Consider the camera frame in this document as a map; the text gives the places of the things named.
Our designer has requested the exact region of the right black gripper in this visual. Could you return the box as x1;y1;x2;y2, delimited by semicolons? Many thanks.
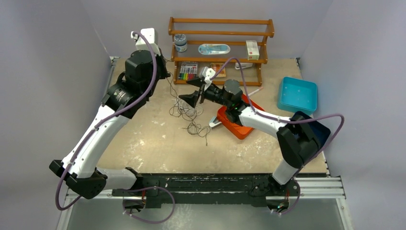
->
179;77;231;109

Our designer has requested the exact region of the white cable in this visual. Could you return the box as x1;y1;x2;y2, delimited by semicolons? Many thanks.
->
177;98;203;118

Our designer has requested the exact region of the dark cable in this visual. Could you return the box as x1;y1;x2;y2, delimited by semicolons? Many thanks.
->
165;57;212;147

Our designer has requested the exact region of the orange tray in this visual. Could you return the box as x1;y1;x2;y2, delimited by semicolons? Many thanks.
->
217;106;254;140

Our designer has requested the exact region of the light blue tray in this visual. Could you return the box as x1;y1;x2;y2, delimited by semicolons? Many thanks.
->
277;77;318;115

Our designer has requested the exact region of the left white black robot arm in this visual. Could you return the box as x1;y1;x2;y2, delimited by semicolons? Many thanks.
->
49;50;169;199

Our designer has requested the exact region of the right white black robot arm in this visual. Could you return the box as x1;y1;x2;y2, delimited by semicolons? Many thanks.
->
179;79;325;195

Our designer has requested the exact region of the marker pen pack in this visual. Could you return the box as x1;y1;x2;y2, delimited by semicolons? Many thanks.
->
177;62;198;81

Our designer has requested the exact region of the orange snack packet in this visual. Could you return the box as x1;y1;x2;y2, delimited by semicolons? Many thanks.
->
210;62;226;78

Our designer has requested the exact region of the white blue jar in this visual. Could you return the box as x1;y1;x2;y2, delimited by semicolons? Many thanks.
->
173;34;187;52

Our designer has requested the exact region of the blue oval blister pack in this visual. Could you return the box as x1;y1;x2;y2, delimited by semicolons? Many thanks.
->
198;44;231;55

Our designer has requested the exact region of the wooden shelf rack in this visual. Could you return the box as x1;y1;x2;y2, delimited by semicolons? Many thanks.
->
168;17;275;86

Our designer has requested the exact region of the white orange pen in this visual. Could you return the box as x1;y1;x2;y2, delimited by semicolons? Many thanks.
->
247;87;263;97

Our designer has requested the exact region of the white red small box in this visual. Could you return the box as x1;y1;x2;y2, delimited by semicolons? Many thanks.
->
246;40;259;60

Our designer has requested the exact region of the dark blue tray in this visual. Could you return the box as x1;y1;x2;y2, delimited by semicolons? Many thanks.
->
290;111;331;153

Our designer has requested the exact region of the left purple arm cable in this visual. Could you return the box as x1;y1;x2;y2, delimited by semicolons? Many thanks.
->
55;31;158;211

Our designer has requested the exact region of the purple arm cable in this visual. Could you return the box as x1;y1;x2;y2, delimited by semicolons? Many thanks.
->
211;57;345;178
55;31;158;211

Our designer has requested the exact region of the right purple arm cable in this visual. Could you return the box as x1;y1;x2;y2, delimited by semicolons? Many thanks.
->
211;57;345;178

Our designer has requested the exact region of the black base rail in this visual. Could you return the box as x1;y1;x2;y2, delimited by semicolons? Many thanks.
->
101;172;346;210

